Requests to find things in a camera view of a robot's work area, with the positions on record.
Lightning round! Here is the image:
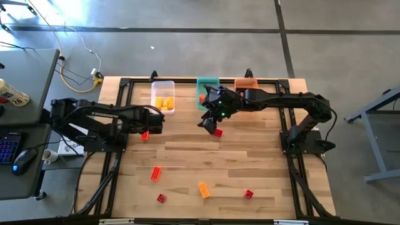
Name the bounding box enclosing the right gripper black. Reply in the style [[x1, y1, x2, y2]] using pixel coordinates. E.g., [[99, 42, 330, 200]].
[[197, 86, 246, 128]]

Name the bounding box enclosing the yellow-orange two-by-four brick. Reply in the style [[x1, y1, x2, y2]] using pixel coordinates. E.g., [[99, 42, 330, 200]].
[[197, 182, 211, 199]]

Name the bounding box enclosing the clear plastic bin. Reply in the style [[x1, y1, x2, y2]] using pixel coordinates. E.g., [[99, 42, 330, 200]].
[[150, 80, 176, 115]]

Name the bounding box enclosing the teal plastic bin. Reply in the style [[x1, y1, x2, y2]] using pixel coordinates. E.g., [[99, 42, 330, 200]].
[[196, 76, 221, 111]]

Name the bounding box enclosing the orange plastic bin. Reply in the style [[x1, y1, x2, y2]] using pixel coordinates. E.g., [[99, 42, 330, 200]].
[[234, 77, 259, 92]]

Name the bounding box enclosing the white printed sheet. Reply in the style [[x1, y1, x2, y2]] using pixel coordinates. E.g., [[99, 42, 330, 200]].
[[57, 137, 87, 156]]

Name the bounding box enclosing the black diagonal beam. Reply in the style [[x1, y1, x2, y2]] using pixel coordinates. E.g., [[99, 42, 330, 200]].
[[39, 107, 79, 143]]

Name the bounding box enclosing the white mug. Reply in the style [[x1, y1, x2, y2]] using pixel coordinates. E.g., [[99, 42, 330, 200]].
[[42, 148, 59, 165]]

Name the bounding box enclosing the black computer mouse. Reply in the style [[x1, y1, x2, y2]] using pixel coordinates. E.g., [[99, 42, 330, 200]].
[[11, 147, 39, 176]]

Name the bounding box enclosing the dark grey desk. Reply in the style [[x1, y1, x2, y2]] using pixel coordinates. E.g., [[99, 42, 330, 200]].
[[0, 123, 53, 201], [0, 48, 60, 126]]

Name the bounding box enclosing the white labelled bottle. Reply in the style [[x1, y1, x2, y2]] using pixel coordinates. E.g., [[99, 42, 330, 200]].
[[0, 77, 31, 108]]

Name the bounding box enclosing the black backlit keyboard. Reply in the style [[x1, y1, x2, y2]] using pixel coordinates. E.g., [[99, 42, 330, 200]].
[[0, 131, 28, 166]]

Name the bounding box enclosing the black stand leg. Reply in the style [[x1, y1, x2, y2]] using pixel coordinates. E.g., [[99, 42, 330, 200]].
[[0, 0, 38, 16]]

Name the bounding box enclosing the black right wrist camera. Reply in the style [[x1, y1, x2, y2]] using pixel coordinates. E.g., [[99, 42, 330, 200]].
[[202, 117, 218, 136]]

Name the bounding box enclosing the black aluminium table frame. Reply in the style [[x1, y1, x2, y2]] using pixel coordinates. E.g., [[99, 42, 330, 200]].
[[70, 67, 338, 219]]

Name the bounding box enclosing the white floor cable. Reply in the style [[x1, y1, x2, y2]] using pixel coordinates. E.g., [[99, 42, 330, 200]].
[[64, 24, 103, 74]]

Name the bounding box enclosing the silver metal bracket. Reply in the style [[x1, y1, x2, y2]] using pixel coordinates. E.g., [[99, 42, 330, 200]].
[[273, 219, 309, 225], [99, 218, 134, 225]]

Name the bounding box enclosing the yellow floor cable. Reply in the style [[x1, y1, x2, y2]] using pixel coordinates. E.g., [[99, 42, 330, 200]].
[[26, 0, 104, 94]]

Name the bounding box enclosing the black thin floor cable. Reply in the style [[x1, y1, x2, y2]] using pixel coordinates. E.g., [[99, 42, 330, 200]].
[[0, 41, 35, 51]]

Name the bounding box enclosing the blue-grey metal table frame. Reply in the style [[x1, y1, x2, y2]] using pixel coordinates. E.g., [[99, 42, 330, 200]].
[[343, 86, 400, 184]]

